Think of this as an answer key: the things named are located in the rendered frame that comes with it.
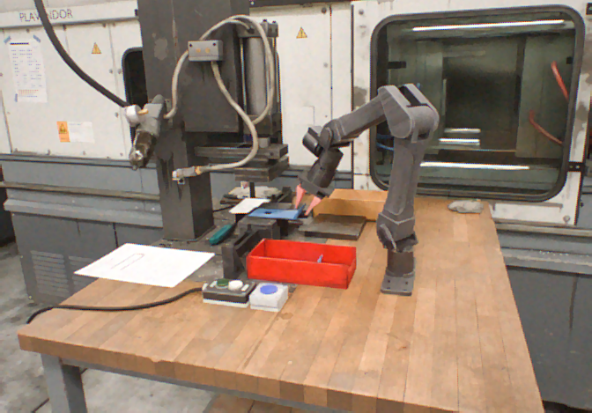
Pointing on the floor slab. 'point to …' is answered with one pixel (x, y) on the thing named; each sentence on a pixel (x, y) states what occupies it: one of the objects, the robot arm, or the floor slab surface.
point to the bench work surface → (316, 335)
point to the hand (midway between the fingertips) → (302, 209)
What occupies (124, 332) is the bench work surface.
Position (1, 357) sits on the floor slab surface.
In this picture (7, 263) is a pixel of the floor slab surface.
